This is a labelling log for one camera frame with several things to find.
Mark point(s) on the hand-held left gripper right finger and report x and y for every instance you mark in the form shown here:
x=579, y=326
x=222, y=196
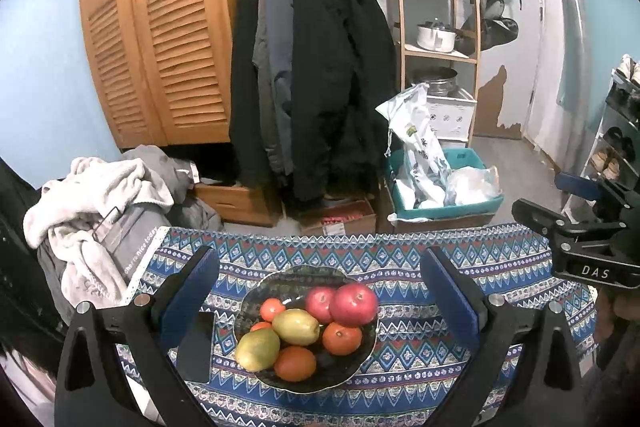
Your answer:
x=452, y=299

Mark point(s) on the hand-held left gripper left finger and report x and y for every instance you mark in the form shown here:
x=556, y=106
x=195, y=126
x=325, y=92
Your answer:
x=187, y=297

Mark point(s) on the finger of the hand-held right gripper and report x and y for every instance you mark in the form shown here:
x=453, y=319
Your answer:
x=580, y=188
x=540, y=217

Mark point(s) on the small tangerine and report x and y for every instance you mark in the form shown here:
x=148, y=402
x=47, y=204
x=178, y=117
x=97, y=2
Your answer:
x=272, y=309
x=259, y=327

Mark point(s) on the yellow pear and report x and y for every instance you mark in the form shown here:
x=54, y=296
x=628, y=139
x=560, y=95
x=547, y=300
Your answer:
x=257, y=349
x=295, y=327

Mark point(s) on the dark glass plate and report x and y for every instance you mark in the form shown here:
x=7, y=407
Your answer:
x=285, y=279

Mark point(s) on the red apple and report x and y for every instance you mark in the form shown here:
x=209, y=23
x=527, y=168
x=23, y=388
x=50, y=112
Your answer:
x=317, y=304
x=352, y=304

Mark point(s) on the large orange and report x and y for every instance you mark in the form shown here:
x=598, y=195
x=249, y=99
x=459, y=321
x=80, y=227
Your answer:
x=341, y=338
x=295, y=363

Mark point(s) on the grey shoe rack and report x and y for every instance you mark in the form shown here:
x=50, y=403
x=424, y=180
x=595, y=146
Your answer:
x=592, y=147

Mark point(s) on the black smartphone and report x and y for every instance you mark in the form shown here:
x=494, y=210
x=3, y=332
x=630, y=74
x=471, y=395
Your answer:
x=197, y=347

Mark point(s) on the shoe rack with shoes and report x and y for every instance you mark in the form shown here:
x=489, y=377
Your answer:
x=612, y=142

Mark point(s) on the clear plastic bag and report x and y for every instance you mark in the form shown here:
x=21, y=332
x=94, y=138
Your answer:
x=472, y=187

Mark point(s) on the blue patterned tablecloth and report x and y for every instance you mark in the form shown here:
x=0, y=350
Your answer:
x=390, y=257

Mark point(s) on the grey printed fabric bag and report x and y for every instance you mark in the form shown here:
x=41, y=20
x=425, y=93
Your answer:
x=125, y=242

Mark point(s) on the teal plastic basket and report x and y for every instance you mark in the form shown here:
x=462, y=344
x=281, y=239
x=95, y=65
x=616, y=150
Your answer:
x=450, y=213

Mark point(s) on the wooden drawer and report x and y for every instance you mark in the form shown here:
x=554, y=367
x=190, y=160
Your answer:
x=235, y=202

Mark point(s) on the grey door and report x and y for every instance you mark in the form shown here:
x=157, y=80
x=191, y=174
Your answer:
x=520, y=72

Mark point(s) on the grey clothing pile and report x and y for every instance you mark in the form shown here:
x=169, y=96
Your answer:
x=165, y=167

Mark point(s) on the white plastic crate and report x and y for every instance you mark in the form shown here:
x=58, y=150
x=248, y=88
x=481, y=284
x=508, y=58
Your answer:
x=452, y=117

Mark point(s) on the white rice bag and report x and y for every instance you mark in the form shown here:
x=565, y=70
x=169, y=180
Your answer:
x=420, y=157

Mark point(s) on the cardboard box with red print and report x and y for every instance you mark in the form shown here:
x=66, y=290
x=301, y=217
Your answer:
x=340, y=219

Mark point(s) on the pile of grey clothes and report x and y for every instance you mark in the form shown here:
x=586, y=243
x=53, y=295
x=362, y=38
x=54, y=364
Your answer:
x=100, y=182

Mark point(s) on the grey vertical pipe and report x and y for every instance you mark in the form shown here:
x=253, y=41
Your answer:
x=570, y=32

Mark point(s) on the steel pot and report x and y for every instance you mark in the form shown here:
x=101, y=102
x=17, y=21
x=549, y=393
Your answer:
x=440, y=82

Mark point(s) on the grey hanging bag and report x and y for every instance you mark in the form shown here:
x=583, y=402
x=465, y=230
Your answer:
x=495, y=32

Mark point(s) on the wooden shelf rack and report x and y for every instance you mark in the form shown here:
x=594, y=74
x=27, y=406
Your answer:
x=435, y=53

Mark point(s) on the black jacket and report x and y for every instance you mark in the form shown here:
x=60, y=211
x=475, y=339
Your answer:
x=242, y=107

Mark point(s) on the black hooded coat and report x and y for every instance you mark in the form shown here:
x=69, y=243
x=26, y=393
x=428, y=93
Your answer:
x=340, y=82

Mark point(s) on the grey jacket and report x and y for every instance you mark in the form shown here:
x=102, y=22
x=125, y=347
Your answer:
x=272, y=57

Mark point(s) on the wooden louvred wardrobe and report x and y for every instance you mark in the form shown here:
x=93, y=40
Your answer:
x=165, y=32

